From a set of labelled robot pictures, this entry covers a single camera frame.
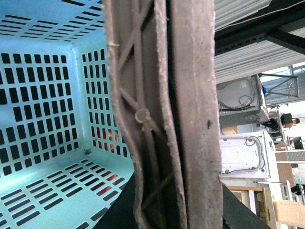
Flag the white appliance upper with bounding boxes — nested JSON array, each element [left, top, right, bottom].
[[216, 74, 269, 128]]

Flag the orange red apple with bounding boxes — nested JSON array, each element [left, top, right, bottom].
[[91, 127, 126, 153]]

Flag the white appliance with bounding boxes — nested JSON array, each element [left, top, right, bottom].
[[219, 130, 279, 182], [216, 74, 269, 128]]

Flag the light blue plastic basket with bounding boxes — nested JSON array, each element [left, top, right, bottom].
[[0, 0, 224, 229]]

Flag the white appliance lower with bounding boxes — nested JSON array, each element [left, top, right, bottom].
[[219, 130, 279, 182]]

